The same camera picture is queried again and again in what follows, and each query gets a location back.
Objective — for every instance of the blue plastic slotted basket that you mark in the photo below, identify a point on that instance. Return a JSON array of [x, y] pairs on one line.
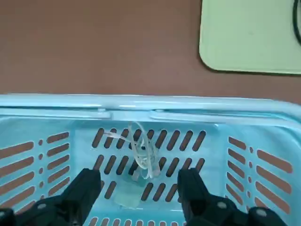
[[211, 115]]

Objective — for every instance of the light green tray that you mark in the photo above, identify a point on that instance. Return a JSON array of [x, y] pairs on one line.
[[247, 35]]

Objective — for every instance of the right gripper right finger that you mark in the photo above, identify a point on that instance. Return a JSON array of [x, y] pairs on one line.
[[195, 195]]

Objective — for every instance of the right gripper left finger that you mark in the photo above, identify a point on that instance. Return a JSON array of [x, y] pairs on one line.
[[77, 193]]

